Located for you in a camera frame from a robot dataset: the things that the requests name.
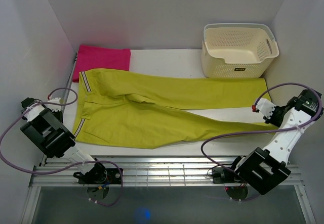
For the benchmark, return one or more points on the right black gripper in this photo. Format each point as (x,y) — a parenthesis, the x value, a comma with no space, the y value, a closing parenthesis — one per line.
(271,120)

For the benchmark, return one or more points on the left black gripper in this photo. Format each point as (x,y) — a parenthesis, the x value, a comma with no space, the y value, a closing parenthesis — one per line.
(59,114)

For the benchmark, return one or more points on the yellow-green trousers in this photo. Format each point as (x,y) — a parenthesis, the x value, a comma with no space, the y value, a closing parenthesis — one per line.
(125,109)

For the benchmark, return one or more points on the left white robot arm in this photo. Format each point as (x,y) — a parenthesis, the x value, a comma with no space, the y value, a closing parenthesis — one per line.
(44,127)

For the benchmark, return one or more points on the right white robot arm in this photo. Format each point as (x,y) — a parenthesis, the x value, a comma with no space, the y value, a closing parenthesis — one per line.
(266,167)

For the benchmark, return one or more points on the folded pink trousers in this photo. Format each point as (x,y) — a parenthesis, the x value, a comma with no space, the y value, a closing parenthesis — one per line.
(90,57)

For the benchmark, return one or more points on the cream perforated plastic basket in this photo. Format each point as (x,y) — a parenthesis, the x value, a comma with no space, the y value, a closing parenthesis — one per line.
(237,50)

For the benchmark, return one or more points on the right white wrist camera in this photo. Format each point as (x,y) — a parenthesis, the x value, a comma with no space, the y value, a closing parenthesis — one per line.
(264,106)

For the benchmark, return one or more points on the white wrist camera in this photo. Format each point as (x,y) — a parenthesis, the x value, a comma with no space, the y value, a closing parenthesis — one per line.
(264,106)
(56,100)

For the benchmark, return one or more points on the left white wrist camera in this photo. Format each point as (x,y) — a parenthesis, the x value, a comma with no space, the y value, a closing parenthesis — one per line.
(56,100)

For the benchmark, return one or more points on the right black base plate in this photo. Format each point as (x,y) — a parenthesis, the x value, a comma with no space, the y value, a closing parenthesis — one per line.
(236,188)

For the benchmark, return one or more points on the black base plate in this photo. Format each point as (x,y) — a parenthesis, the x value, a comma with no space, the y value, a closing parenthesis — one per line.
(111,177)
(236,188)

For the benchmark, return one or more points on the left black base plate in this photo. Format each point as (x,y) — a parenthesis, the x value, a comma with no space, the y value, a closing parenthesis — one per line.
(111,177)

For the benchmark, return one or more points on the aluminium rail frame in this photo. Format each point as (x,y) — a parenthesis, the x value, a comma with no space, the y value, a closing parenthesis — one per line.
(138,172)

